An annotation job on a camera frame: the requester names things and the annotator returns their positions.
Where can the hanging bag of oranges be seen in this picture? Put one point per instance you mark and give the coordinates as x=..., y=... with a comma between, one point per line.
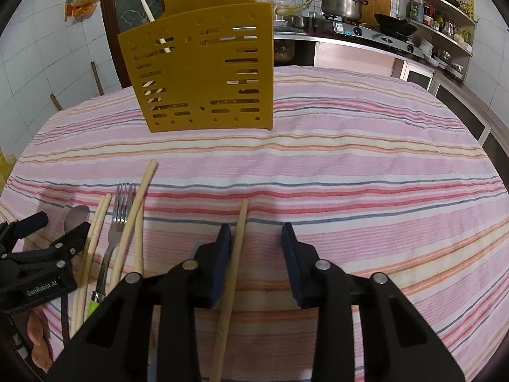
x=83, y=4

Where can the wooden stick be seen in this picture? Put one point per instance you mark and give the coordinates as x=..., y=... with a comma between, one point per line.
x=56, y=102
x=97, y=79

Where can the corner wall shelf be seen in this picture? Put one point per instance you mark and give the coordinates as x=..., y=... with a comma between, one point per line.
x=445, y=34

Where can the metal spoon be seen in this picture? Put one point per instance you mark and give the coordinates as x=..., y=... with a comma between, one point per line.
x=75, y=217

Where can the dark wooden door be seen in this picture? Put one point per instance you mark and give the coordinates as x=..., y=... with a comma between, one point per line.
x=119, y=4

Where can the pink striped tablecloth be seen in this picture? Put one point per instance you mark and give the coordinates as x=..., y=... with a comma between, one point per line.
x=338, y=167

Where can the yellow perforated utensil holder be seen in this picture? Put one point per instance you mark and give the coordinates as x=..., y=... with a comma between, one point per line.
x=199, y=87

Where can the steel gas stove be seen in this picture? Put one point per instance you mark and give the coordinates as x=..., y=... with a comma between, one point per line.
x=373, y=36

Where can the black wok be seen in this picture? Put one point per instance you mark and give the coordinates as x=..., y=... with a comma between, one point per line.
x=393, y=26

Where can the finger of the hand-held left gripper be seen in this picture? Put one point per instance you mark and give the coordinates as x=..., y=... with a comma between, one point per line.
x=32, y=223
x=69, y=243

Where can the person's left hand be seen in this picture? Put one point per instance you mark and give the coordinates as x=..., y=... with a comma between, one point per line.
x=39, y=338

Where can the cooking oil bottle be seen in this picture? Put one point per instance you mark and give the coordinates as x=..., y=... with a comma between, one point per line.
x=416, y=8

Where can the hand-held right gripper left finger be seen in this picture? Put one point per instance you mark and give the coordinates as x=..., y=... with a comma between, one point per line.
x=219, y=270

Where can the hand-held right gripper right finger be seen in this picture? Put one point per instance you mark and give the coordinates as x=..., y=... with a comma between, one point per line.
x=293, y=270

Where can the yellow wall poster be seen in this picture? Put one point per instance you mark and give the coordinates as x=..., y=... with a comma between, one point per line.
x=464, y=4

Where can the steel pot with lid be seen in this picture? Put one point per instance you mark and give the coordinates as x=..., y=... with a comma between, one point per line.
x=342, y=6

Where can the yellow plastic bag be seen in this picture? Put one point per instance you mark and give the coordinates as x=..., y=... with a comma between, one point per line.
x=6, y=167

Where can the white chopstick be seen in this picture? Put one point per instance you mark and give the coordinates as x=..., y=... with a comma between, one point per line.
x=147, y=10

